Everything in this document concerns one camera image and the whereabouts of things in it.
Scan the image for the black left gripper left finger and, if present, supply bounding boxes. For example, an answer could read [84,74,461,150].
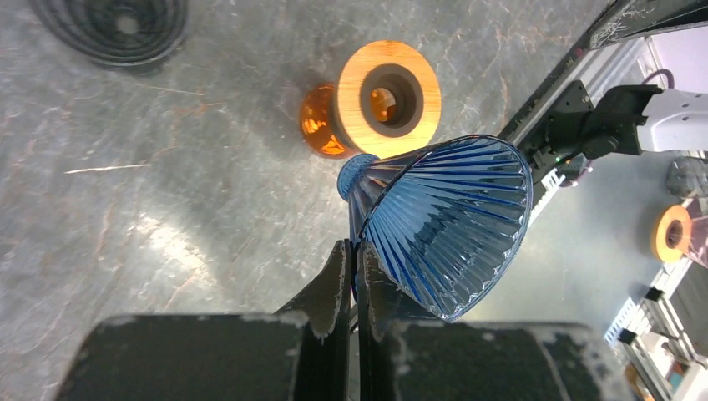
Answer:
[56,240,352,400]

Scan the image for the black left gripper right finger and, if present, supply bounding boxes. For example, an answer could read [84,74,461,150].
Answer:
[357,241,633,400]

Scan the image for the blue plastic dripper cone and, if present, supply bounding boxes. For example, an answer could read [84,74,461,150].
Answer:
[336,135,534,322]

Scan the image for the wooden ring dripper holder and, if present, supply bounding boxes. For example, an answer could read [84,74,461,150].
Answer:
[332,40,442,158]

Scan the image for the orange glass carafe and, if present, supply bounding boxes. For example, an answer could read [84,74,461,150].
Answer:
[299,83,356,160]

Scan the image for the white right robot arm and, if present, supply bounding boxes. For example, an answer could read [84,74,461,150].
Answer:
[579,84,707,160]

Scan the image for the smoky glass dripper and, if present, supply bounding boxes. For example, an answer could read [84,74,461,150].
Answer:
[28,0,190,72]

